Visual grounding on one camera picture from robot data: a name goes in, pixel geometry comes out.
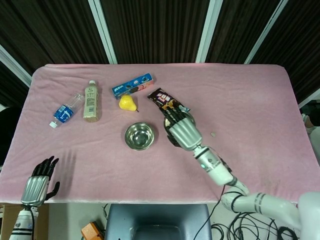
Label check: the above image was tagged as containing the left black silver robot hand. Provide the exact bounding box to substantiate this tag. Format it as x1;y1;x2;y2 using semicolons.
20;156;61;207

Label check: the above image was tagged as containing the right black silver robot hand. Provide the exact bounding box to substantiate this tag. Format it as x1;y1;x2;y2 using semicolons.
159;101;203;152

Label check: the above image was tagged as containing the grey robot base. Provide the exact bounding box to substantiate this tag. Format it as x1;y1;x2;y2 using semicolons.
104;203;213;240

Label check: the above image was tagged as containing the cardboard box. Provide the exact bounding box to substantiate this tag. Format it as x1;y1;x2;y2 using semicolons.
0;203;50;240

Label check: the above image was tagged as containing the dark ice cream snack packet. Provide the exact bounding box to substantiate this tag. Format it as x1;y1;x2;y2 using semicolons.
146;87;191;114

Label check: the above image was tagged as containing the pink table cloth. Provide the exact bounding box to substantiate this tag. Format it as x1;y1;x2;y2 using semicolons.
0;63;320;205

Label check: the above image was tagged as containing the yellow pear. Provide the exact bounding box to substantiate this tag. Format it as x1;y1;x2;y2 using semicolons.
118;94;140;113

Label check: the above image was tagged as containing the orange device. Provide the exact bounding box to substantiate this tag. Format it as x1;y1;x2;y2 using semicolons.
81;222;105;240

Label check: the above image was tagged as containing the blue cookie box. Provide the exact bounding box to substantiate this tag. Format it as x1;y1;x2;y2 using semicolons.
111;72;155;100

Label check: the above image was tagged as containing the clear blue-label water bottle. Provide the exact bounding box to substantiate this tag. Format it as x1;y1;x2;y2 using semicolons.
49;92;85;129

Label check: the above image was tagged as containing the beige milk tea bottle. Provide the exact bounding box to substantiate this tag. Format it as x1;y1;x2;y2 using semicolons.
82;79;103;124

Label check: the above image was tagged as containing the person in white clothing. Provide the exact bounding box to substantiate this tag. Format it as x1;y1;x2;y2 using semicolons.
300;99;320;137

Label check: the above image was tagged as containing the white frame post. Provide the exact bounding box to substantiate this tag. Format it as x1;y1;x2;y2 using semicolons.
195;0;224;64
87;0;118;65
0;45;33;88
298;87;320;109
244;0;290;65

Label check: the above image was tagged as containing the black cable bundle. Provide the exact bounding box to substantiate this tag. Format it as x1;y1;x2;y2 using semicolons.
194;203;301;240

